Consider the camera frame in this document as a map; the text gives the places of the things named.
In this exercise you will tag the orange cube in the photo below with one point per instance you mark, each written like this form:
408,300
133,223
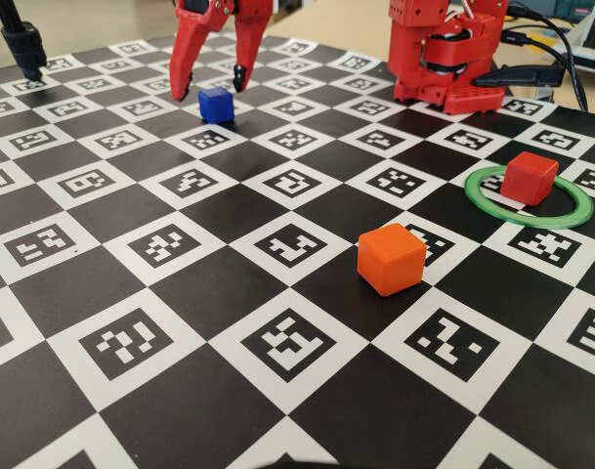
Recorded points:
390,259

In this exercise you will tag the red cube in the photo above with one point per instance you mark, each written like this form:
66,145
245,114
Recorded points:
526,181

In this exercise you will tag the black tripod leg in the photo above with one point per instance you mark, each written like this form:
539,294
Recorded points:
26,49

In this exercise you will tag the cardboard box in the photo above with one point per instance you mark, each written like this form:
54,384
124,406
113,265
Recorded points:
280,14

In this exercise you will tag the black white marker checkerboard mat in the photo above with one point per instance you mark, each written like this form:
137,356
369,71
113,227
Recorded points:
204,293

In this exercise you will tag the blue cube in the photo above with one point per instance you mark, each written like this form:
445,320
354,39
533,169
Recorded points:
216,105

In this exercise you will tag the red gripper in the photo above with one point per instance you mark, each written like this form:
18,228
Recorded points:
195,23

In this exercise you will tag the black table clamp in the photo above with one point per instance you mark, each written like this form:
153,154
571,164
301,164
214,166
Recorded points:
522,77

